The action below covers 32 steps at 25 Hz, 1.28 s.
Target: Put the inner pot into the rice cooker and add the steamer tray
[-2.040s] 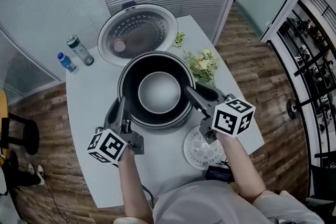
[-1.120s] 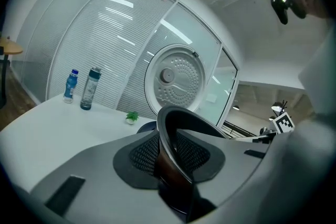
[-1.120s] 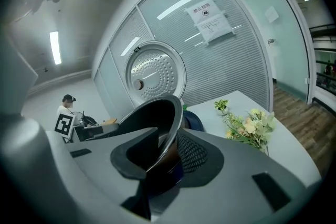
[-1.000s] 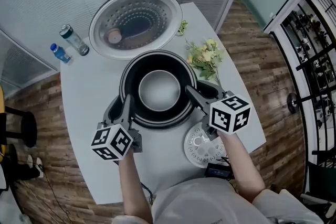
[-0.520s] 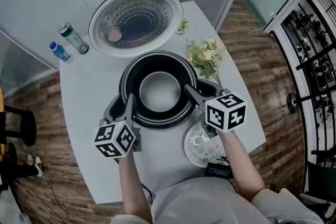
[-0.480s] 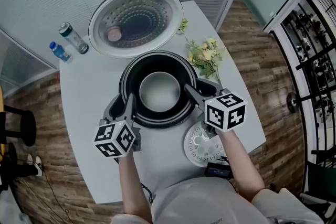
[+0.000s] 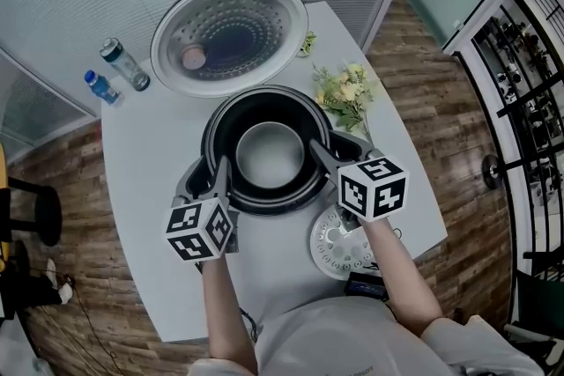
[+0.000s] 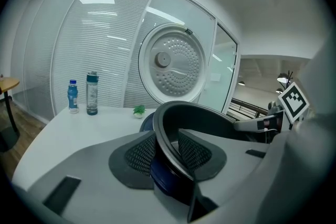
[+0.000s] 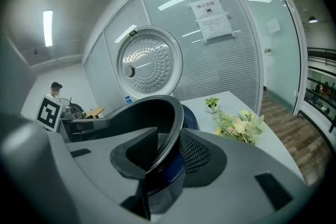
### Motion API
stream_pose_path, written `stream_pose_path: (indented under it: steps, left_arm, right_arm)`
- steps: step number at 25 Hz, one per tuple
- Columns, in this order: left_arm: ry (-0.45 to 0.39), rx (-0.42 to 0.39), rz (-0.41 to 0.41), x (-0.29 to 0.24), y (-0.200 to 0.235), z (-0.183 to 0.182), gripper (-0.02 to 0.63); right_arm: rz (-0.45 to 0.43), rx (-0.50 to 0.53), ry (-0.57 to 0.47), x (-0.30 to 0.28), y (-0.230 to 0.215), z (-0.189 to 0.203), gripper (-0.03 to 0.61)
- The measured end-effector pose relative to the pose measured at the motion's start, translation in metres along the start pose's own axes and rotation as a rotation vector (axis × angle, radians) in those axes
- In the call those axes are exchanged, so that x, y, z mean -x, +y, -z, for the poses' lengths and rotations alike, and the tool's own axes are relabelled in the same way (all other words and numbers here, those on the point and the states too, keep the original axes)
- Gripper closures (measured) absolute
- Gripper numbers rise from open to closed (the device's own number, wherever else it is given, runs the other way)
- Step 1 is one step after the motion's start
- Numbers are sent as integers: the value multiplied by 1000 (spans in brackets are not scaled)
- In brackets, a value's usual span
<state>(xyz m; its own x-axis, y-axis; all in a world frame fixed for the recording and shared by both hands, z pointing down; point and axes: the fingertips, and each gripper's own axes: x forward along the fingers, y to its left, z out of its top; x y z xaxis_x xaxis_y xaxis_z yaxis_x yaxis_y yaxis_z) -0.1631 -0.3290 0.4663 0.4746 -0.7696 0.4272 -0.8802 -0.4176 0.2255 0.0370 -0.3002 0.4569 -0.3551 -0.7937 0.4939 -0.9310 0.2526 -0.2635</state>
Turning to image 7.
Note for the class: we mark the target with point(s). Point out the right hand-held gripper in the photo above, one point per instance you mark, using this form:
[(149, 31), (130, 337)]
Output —
[(374, 189)]

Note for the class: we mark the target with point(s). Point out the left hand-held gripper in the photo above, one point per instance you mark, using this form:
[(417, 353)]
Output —
[(198, 229)]

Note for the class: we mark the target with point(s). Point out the black pot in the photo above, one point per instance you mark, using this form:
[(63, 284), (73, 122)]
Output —
[(269, 154)]

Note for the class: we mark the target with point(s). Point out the white round steamer tray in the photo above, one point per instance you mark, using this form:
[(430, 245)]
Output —
[(335, 251)]

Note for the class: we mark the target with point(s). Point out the black and silver rice cooker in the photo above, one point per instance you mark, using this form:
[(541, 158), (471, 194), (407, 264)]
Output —
[(229, 35)]

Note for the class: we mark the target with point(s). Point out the person's right forearm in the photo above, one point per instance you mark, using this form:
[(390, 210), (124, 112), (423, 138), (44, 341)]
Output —
[(396, 277)]

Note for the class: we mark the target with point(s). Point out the person's left forearm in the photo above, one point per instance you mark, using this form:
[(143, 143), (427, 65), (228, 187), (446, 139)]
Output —
[(227, 312)]

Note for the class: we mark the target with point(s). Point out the yellow artificial flower bouquet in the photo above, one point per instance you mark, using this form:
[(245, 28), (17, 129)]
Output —
[(348, 94)]

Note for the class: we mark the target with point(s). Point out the small green plant sprig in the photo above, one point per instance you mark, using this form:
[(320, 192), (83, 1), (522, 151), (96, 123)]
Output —
[(307, 43)]

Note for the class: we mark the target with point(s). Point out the small black electronic box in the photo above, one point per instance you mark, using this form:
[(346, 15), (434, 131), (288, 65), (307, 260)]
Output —
[(363, 285)]

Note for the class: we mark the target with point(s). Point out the blue drink bottle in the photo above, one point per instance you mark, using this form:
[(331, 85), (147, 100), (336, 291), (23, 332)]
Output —
[(103, 90)]

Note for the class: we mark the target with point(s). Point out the clear bottle with dark cap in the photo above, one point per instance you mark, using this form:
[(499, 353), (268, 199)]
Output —
[(125, 66)]

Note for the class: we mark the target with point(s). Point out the round metal disc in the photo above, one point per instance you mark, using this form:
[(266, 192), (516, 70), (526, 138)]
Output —
[(490, 171)]

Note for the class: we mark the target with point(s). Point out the black round stool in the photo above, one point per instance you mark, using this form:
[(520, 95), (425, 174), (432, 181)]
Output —
[(44, 211)]

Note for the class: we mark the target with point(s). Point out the person's light grey shirt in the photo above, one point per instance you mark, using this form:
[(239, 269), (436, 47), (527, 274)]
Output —
[(335, 339)]

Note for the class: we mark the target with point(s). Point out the black metal railing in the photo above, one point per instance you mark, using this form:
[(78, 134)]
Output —
[(524, 110)]

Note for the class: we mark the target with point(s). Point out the dark green chair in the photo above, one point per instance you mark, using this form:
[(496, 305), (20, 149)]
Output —
[(539, 312)]

